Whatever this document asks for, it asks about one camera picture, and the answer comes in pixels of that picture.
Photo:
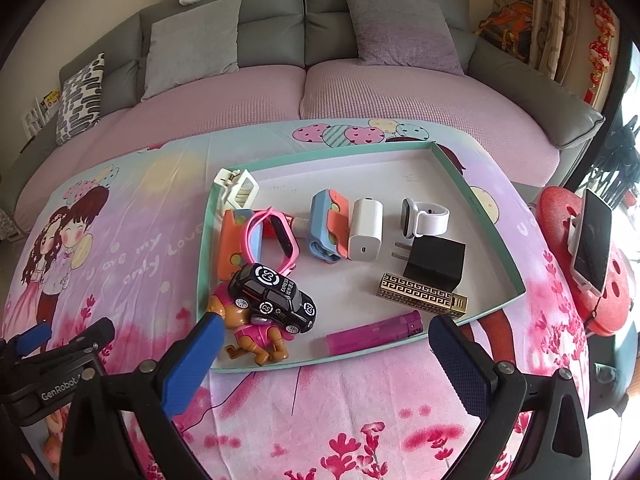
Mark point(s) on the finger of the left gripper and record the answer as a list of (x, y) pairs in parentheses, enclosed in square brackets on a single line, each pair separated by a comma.
[(91, 340), (34, 338)]

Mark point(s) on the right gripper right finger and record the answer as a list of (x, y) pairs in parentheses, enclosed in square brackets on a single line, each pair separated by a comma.
[(555, 445)]

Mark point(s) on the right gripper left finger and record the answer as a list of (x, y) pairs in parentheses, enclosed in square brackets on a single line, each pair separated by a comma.
[(96, 443)]

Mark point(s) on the pink brown puppy figure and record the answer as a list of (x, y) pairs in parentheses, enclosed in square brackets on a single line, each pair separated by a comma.
[(264, 341)]

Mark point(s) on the black toy car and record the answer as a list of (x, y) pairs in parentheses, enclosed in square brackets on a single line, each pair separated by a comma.
[(273, 297)]

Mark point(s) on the gold black patterned lighter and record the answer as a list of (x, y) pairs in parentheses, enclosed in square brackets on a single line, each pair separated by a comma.
[(426, 298)]

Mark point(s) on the purple lighter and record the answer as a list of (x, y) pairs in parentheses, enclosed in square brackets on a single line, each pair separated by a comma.
[(388, 331)]

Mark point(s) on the pink smart watch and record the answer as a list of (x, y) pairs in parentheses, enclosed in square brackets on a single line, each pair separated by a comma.
[(272, 225)]

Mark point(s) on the white hair claw clip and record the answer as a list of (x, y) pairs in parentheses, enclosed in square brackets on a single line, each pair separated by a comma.
[(238, 189)]

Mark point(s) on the black power adapter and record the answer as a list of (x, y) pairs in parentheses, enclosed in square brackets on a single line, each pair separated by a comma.
[(433, 261)]

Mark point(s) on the blue orange toy block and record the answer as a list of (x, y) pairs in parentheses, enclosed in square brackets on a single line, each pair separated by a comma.
[(329, 226), (230, 256)]

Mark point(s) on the white smart watch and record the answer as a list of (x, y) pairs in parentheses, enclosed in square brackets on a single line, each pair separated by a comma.
[(419, 219)]

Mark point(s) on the white power adapter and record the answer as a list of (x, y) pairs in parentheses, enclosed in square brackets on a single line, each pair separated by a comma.
[(366, 230)]

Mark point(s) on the red glue bottle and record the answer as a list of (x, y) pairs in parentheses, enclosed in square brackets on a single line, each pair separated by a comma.
[(298, 225)]

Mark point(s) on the cartoon print pink blanket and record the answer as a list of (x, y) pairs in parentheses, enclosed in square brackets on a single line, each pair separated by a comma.
[(128, 221)]

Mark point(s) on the teal shallow cardboard tray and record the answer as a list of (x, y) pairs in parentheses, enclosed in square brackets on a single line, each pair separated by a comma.
[(345, 292)]

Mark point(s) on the phone on white stand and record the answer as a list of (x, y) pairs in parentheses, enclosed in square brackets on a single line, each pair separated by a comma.
[(589, 244)]

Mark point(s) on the books and white rack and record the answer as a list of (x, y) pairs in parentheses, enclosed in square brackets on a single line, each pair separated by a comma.
[(41, 112)]

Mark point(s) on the black white patterned cushion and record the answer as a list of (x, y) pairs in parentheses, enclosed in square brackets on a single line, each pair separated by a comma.
[(80, 101)]

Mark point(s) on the light grey cushion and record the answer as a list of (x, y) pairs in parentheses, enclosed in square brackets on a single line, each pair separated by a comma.
[(192, 45)]

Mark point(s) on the grey sofa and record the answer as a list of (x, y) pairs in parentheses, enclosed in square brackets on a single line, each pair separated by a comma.
[(298, 59)]

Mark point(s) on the red hanging ornament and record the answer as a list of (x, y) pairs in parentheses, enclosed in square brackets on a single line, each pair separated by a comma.
[(599, 50)]

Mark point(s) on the orange bag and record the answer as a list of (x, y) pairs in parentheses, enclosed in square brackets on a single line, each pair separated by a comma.
[(510, 29)]

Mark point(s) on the purple grey cushion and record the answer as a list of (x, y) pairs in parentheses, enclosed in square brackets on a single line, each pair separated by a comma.
[(410, 33)]

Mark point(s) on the patterned beige curtain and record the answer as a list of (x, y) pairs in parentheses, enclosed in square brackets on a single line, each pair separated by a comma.
[(555, 24)]

